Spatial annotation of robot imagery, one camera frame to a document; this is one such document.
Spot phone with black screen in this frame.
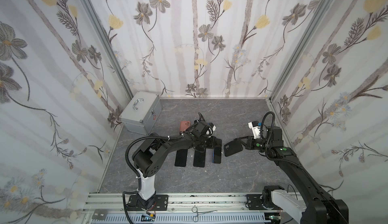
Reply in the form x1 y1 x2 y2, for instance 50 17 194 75
174 149 188 167

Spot metal scissors forceps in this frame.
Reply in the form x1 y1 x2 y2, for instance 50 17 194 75
192 206 217 223

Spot silver first aid case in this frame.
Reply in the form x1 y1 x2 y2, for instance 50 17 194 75
120 91 162 135

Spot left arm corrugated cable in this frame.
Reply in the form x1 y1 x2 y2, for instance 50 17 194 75
122 134 182 224

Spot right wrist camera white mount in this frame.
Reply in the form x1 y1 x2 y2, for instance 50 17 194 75
248 121 262 139

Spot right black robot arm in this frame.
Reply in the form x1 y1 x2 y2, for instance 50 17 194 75
245 127 349 224

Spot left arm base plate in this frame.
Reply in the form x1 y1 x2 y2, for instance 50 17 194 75
125 195 169 211

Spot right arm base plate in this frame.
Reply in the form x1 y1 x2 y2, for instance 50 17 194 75
246 194 280 211

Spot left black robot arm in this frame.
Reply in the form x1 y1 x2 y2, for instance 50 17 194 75
125 120 216 202

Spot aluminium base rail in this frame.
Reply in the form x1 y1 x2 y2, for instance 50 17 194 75
82 193 298 224

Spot pink phone case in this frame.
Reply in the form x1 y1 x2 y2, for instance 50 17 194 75
179 121 191 133

